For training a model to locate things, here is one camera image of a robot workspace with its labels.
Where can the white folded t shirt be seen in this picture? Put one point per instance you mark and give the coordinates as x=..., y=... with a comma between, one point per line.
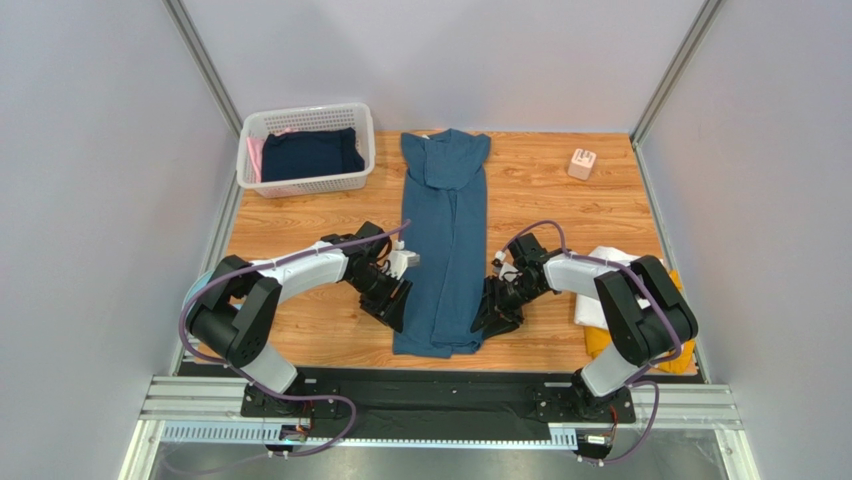
x=589, y=311

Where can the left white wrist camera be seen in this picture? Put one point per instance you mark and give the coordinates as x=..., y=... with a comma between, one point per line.
x=400, y=259

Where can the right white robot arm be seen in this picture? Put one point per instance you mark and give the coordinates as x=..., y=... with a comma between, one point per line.
x=647, y=317

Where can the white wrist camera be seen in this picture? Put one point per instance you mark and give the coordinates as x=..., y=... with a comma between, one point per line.
x=502, y=268
x=400, y=259

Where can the pink cube block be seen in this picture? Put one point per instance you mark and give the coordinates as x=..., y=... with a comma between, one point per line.
x=581, y=164

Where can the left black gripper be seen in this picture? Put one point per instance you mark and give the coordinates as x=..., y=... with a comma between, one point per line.
x=388, y=309

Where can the teal blue t shirt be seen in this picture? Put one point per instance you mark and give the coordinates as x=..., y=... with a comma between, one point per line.
x=445, y=201

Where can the aluminium corner post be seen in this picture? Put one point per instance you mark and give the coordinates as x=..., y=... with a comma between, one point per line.
x=185, y=25
x=698, y=29

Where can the right aluminium corner post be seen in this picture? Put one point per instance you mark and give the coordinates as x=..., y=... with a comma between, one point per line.
x=698, y=29

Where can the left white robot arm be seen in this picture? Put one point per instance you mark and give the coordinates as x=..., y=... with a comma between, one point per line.
x=233, y=313

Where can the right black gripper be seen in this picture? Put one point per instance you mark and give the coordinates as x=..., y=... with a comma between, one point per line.
x=499, y=301

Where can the yellow folded t shirt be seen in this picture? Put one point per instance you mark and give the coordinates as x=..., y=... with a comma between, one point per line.
x=596, y=340

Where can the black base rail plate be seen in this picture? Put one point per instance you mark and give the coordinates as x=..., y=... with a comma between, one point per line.
x=434, y=405

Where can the white plastic laundry basket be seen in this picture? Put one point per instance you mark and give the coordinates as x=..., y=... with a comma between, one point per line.
x=335, y=117

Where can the left aluminium corner post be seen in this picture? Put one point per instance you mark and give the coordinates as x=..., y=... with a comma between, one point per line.
x=185, y=25

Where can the light blue plastic object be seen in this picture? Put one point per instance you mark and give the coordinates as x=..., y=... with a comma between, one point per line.
x=199, y=284

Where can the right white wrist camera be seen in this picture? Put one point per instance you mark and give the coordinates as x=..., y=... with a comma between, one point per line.
x=502, y=268

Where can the pink t shirt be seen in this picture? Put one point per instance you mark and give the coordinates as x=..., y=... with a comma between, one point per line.
x=255, y=148

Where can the navy folded t shirt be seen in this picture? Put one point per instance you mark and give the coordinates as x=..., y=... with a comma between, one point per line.
x=309, y=154

